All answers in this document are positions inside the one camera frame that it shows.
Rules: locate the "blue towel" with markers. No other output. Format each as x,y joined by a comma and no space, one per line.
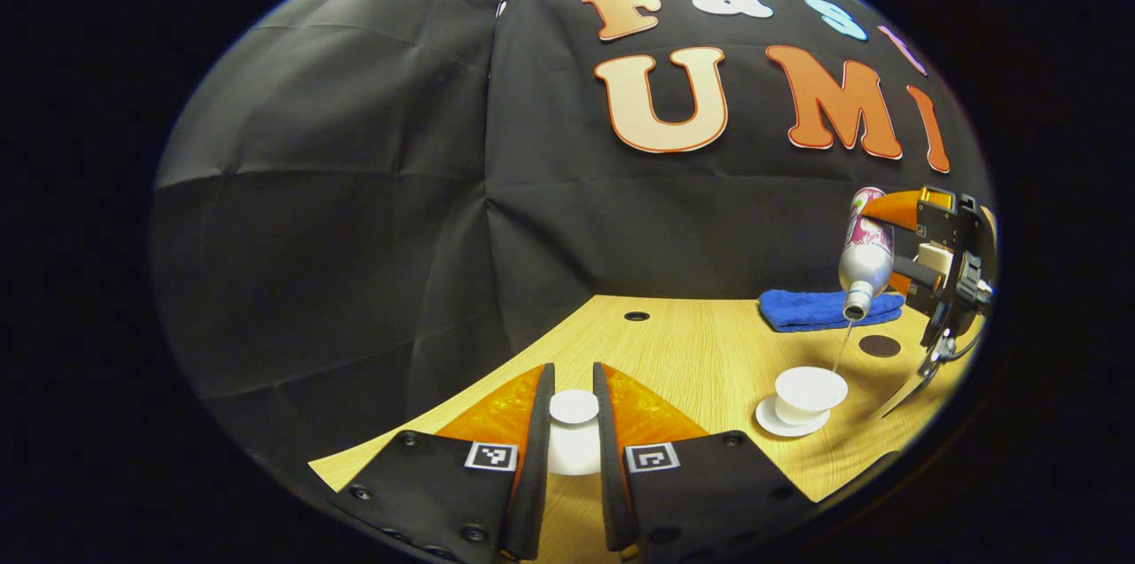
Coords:
807,309

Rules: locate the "white teacup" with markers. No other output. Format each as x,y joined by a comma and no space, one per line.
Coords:
809,391

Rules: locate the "silver water bottle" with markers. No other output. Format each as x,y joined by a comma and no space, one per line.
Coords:
867,262

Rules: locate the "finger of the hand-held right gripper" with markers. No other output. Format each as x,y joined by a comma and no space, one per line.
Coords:
913,270
900,209

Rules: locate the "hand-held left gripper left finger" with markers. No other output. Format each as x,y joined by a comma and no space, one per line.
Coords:
532,475

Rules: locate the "dark round coaster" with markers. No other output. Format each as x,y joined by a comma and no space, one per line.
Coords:
880,346

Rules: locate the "white teacup lid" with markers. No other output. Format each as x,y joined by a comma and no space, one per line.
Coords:
574,422

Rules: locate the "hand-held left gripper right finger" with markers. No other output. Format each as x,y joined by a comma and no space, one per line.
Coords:
612,484

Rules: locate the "white saucer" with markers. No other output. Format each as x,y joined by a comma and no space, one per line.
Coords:
770,422

